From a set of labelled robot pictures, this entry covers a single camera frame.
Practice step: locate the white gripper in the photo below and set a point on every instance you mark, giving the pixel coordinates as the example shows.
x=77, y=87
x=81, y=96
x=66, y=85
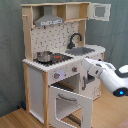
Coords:
x=94, y=67

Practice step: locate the white dishwasher cabinet door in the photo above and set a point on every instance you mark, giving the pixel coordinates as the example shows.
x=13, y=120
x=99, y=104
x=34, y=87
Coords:
x=90, y=86

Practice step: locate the white oven door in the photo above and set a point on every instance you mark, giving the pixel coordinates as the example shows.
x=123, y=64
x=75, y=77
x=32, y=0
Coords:
x=63, y=102

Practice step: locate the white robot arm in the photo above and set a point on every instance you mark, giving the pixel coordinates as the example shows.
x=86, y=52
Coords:
x=115, y=80

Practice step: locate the wooden toy kitchen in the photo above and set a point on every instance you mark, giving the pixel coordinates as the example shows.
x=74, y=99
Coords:
x=54, y=38

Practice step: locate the red right stove knob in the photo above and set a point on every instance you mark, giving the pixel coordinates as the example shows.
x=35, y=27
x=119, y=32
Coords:
x=74, y=69

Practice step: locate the red stove knob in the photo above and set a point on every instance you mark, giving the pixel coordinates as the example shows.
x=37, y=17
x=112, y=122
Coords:
x=56, y=75
x=74, y=69

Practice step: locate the grey toy sink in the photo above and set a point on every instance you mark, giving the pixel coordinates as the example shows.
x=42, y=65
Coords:
x=79, y=51

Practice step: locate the black toy faucet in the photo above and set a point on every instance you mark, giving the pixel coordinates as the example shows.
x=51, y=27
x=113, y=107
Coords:
x=73, y=40

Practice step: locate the black toy stovetop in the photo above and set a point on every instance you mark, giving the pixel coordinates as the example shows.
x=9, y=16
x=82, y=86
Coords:
x=57, y=58

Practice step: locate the red left stove knob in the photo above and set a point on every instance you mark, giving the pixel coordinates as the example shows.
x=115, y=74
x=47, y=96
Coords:
x=56, y=75

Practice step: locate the small metal pot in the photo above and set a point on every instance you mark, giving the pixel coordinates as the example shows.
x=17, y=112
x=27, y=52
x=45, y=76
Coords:
x=45, y=56

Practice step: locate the white microwave door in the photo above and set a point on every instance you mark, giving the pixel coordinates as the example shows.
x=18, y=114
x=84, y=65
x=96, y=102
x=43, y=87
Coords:
x=98, y=11

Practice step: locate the grey range hood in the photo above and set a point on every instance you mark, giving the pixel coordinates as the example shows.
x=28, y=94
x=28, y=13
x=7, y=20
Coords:
x=48, y=18

